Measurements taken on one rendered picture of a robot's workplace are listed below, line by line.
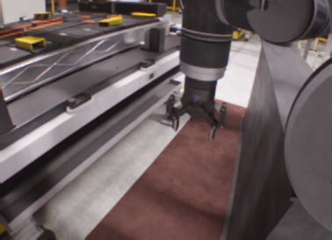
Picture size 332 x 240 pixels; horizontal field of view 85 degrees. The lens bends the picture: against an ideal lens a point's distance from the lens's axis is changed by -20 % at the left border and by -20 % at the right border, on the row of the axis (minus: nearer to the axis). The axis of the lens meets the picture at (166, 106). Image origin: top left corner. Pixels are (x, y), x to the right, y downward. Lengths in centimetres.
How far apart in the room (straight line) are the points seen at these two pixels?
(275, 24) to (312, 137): 18
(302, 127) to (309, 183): 6
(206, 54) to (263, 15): 15
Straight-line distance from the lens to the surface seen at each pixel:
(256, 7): 35
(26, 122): 71
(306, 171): 23
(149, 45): 125
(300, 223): 62
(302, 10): 32
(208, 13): 41
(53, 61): 92
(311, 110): 20
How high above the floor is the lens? 123
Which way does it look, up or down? 31 degrees down
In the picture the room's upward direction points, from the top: 4 degrees clockwise
